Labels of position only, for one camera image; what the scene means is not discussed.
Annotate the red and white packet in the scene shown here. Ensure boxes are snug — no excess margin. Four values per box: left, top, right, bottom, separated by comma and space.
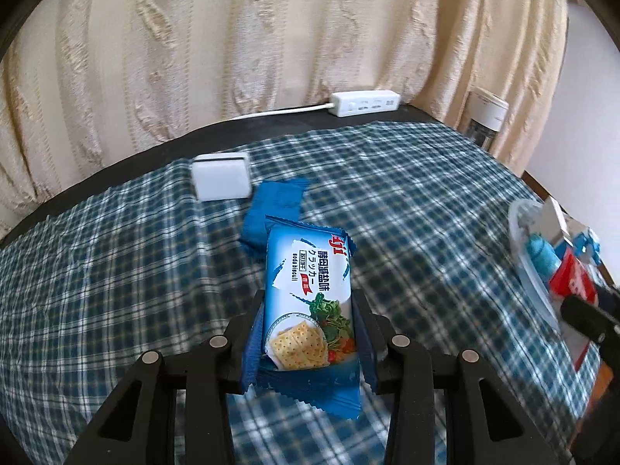
547, 251, 601, 369

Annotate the beige patterned curtain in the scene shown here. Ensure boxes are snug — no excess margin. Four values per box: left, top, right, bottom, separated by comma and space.
0, 0, 570, 238

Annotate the white power strip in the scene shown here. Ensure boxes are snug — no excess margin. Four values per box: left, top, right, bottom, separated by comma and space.
329, 90, 402, 118

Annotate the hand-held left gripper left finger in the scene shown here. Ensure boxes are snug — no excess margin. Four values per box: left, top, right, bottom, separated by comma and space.
68, 293, 265, 465

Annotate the small blue packet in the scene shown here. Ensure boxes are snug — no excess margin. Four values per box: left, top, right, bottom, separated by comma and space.
239, 177, 311, 260

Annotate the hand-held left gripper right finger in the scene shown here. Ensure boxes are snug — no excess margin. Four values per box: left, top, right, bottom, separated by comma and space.
351, 289, 570, 465

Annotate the clear plastic container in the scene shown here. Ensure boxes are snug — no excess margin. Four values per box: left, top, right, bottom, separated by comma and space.
508, 198, 611, 342

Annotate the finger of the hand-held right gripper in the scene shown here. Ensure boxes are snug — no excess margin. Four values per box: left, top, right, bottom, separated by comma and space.
561, 293, 620, 347

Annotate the white power strip cable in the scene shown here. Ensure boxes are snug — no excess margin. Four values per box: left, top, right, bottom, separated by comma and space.
227, 102, 335, 122

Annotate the plaid tablecloth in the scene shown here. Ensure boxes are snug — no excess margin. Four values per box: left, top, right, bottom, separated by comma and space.
0, 120, 606, 465

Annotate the small white box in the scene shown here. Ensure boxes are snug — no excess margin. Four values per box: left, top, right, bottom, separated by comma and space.
535, 197, 572, 248

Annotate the white medicine box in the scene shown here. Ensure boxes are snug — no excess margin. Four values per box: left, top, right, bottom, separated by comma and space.
191, 152, 253, 202

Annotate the light blue cylinder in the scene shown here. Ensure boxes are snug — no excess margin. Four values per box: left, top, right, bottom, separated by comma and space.
527, 233, 563, 282

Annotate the white bottle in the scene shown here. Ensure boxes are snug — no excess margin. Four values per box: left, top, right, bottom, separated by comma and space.
462, 86, 510, 152

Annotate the blue cracker packet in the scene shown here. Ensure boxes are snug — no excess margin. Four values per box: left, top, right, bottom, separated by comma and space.
242, 215, 362, 420

